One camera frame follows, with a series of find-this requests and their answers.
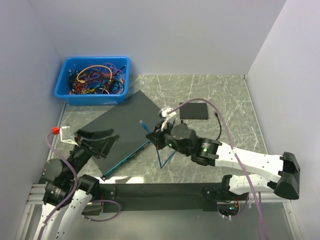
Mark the small black network switch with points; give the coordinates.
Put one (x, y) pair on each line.
(194, 111)

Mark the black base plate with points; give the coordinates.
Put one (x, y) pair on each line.
(163, 196)

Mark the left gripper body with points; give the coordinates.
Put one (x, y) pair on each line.
(85, 148)

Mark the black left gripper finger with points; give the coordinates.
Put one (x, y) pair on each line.
(92, 136)
(101, 147)

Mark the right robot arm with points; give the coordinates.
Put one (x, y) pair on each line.
(271, 173)

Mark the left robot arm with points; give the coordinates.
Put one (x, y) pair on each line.
(67, 195)

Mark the large black network switch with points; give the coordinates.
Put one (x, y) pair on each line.
(125, 119)

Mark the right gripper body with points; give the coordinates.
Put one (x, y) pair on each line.
(164, 137)

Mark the blue plastic bin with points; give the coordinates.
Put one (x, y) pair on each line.
(93, 80)

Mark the aluminium rail frame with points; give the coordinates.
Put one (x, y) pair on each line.
(37, 194)

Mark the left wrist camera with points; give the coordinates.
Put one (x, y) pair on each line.
(65, 134)

